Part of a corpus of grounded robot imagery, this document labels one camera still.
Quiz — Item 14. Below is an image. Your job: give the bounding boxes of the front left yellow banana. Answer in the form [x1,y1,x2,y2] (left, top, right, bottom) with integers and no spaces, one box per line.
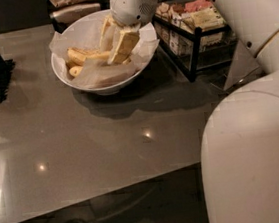
[68,65,83,78]

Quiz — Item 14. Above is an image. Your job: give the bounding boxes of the pink snack packets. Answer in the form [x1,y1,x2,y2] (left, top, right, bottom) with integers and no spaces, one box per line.
[185,0,213,13]

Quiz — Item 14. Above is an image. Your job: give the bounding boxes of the white ceramic bowl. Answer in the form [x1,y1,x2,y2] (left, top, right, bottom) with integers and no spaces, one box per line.
[49,10,159,95]

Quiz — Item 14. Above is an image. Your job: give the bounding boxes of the clear acrylic sign holder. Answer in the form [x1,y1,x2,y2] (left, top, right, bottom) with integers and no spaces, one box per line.
[223,42,264,91]

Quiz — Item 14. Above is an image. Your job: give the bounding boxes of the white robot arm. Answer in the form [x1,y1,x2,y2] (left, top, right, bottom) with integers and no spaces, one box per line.
[201,0,279,223]

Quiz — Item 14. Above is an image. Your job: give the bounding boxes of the white paper bowl liner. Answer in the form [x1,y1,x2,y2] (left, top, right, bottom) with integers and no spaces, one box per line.
[49,10,159,95]

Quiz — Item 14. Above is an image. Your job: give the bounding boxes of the long top yellow banana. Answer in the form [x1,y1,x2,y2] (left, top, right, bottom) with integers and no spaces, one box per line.
[67,47,110,66]

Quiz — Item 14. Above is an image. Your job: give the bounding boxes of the black wire snack rack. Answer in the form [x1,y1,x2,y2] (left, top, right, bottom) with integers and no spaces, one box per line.
[153,3,237,81]

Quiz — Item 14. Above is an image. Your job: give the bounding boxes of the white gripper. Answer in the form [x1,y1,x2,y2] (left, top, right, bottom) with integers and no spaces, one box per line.
[99,0,157,65]

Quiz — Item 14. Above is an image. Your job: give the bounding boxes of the cream snack packets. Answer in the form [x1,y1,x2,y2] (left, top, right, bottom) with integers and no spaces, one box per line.
[182,7,226,32]

